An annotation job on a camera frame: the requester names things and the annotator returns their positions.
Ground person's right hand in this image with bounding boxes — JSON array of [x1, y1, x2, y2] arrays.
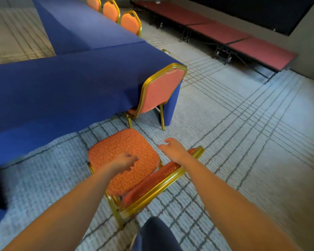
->
[[158, 138, 192, 165]]

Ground person's left hand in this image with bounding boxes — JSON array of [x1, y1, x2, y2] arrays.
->
[[107, 152, 140, 176]]

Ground person's left forearm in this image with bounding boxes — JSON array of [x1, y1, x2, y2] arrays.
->
[[1, 165, 121, 251]]

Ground person's right forearm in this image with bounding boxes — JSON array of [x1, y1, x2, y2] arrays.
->
[[178, 156, 301, 251]]

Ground orange gold-framed banquet chair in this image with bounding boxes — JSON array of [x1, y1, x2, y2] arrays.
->
[[125, 63, 188, 131], [120, 10, 142, 37], [87, 128, 205, 230], [86, 0, 102, 13], [102, 0, 121, 24]]

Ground person's dark blue trouser leg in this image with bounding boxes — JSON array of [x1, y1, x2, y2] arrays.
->
[[131, 217, 184, 251]]

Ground blue tablecloth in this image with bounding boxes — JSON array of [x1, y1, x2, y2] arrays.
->
[[0, 41, 184, 231], [31, 0, 146, 56]]

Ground red portable stage platform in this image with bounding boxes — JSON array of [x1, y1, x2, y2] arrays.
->
[[182, 21, 253, 47], [130, 0, 215, 29], [212, 36, 298, 84]]

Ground dark wall panel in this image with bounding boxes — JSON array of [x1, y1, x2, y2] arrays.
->
[[182, 0, 314, 36]]

